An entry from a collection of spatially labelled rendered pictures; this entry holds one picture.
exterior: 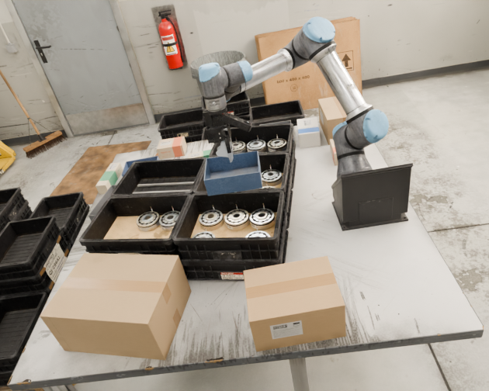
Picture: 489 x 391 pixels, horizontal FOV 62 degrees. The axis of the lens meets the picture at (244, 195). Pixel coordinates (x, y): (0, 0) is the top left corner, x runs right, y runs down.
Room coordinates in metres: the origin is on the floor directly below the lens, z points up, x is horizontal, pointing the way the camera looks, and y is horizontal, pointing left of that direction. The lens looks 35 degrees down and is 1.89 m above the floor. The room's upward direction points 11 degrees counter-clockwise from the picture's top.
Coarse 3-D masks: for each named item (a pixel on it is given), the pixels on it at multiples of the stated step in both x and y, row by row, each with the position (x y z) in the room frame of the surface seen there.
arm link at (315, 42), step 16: (304, 32) 1.59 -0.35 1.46; (320, 32) 1.57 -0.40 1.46; (304, 48) 1.60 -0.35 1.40; (320, 48) 1.55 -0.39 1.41; (320, 64) 1.55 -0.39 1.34; (336, 64) 1.52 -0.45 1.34; (336, 80) 1.49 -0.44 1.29; (336, 96) 1.49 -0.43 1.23; (352, 96) 1.44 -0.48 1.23; (352, 112) 1.42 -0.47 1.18; (368, 112) 1.38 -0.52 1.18; (352, 128) 1.40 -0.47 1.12; (368, 128) 1.34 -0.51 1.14; (384, 128) 1.36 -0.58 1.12; (352, 144) 1.41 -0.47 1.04; (368, 144) 1.37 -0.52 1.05
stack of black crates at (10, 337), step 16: (0, 304) 1.65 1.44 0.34; (16, 304) 1.64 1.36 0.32; (32, 304) 1.64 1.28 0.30; (0, 320) 1.59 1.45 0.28; (16, 320) 1.57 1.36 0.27; (32, 320) 1.45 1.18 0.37; (0, 336) 1.48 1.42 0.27; (16, 336) 1.46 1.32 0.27; (0, 352) 1.38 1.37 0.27; (16, 352) 1.27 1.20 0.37; (0, 368) 1.26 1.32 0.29; (0, 384) 1.27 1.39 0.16
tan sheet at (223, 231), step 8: (224, 216) 1.38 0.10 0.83; (224, 224) 1.33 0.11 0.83; (248, 224) 1.30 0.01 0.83; (192, 232) 1.32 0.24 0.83; (216, 232) 1.29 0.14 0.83; (224, 232) 1.28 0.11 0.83; (232, 232) 1.27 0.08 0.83; (240, 232) 1.26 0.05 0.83; (248, 232) 1.25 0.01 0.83; (272, 232) 1.22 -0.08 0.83
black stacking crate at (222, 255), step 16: (192, 208) 1.40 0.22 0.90; (208, 208) 1.43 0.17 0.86; (224, 208) 1.41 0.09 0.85; (240, 208) 1.39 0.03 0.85; (256, 208) 1.37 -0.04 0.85; (272, 208) 1.36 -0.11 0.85; (192, 224) 1.35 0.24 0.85; (192, 256) 1.17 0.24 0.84; (208, 256) 1.15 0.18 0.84; (224, 256) 1.13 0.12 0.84; (240, 256) 1.11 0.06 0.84; (256, 256) 1.10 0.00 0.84; (272, 256) 1.08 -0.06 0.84
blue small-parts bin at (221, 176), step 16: (208, 160) 1.36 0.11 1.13; (224, 160) 1.35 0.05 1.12; (240, 160) 1.34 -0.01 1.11; (256, 160) 1.34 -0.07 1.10; (208, 176) 1.30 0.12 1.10; (224, 176) 1.31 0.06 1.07; (240, 176) 1.20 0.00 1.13; (256, 176) 1.19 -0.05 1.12; (208, 192) 1.21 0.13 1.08; (224, 192) 1.21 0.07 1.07
